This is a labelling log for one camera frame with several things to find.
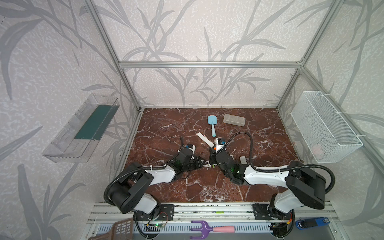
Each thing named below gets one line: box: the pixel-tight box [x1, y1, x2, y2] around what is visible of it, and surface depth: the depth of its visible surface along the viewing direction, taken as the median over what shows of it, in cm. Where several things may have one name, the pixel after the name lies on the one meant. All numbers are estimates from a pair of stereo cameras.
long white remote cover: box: [196, 132, 215, 148], surface depth 104 cm
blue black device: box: [295, 217, 331, 230], surface depth 70 cm
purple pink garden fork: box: [190, 220, 236, 239], surface depth 70 cm
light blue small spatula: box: [207, 115, 218, 138], surface depth 114 cm
